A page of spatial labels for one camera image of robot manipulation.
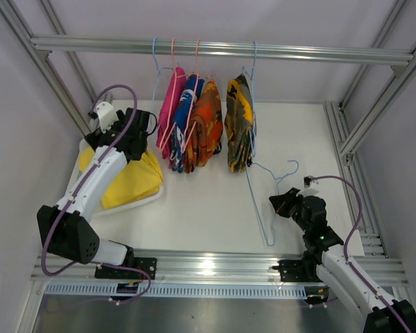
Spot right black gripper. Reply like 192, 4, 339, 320
269, 187, 309, 233

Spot light blue wire hanger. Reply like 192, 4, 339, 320
244, 159, 300, 247

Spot pink hanger of orange trousers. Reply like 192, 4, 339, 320
181, 38, 201, 153

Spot yellow grey camouflage trousers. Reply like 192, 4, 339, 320
224, 74, 254, 173

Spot blue hanger of camouflage trousers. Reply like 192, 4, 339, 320
242, 41, 258, 161

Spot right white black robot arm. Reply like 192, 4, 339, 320
269, 188, 416, 332

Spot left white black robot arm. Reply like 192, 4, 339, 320
37, 108, 163, 278

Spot pink trousers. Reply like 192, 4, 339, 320
155, 66, 188, 160

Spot orange camouflage trousers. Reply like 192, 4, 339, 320
183, 79, 223, 173

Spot blue white patterned trousers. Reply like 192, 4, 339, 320
169, 74, 204, 173

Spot white plastic basket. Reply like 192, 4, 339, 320
68, 144, 167, 218

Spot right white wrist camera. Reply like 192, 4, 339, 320
298, 176, 319, 197

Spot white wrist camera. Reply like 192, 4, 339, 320
298, 176, 319, 197
88, 101, 118, 133

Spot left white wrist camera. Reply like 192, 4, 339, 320
88, 101, 118, 133

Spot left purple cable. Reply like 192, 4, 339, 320
41, 84, 139, 277

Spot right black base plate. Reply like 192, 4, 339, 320
272, 259, 320, 283

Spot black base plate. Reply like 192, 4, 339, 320
272, 259, 320, 283
94, 257, 158, 280

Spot aluminium frame right posts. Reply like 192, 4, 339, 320
342, 1, 416, 261

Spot aluminium frame posts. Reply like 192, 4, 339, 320
0, 0, 97, 135
342, 1, 416, 261

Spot white slotted cable duct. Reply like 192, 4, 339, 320
44, 282, 308, 300

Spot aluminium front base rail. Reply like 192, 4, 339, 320
29, 246, 410, 287

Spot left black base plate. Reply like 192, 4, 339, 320
94, 257, 158, 280

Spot aluminium frame left posts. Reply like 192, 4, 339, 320
0, 0, 97, 135

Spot aluminium hanging rail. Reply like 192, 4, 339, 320
31, 35, 414, 67

